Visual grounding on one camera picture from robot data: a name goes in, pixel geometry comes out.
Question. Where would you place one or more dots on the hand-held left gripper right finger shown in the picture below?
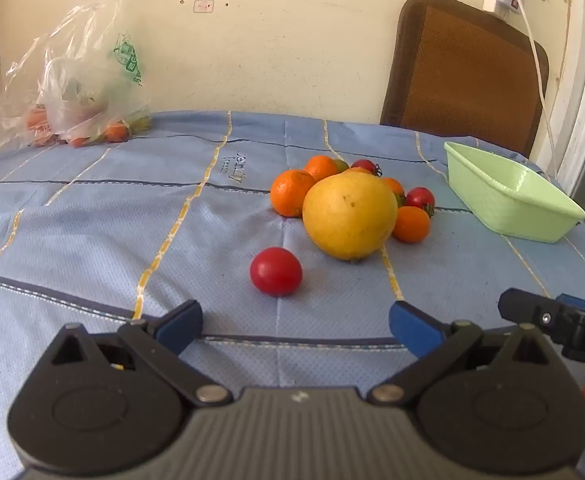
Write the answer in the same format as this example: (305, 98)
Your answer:
(412, 327)

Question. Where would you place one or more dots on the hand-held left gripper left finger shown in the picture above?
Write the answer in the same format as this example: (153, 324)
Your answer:
(180, 325)

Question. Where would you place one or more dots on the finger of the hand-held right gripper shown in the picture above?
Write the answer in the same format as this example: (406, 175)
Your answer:
(580, 302)
(527, 310)

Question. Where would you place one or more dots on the light green plastic basket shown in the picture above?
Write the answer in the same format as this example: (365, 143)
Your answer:
(512, 210)

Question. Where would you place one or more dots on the large smooth red tomato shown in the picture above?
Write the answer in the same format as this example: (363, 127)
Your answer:
(276, 271)

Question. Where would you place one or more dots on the large yellow grapefruit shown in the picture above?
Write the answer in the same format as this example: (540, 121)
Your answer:
(350, 215)

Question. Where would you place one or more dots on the red tomato with stem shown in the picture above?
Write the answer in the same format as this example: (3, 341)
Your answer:
(420, 196)

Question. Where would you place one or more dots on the blue striped tablecloth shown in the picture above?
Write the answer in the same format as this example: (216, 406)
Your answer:
(97, 240)

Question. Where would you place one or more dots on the small red cherry tomato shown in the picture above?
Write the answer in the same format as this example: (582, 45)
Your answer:
(364, 165)

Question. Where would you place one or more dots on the large orange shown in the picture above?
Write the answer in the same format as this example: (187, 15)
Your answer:
(290, 192)

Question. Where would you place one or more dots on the small green fruit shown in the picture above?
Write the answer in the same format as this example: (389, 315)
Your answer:
(341, 165)

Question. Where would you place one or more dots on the orange fruit inside bag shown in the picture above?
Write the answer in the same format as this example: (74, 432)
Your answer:
(116, 133)

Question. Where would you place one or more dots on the clear plastic bag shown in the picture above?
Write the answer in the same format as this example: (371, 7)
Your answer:
(77, 85)

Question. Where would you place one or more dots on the pink wall sticker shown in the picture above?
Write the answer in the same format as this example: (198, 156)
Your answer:
(203, 6)

